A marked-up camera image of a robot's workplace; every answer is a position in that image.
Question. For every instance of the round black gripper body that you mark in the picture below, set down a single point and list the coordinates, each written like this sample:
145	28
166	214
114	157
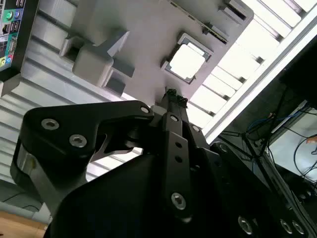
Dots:
111	210

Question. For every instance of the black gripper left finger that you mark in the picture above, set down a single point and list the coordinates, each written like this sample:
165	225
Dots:
62	119

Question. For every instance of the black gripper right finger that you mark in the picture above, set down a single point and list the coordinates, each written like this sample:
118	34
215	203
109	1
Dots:
199	141

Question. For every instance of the silver topped CPU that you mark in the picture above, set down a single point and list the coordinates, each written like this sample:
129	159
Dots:
187	59

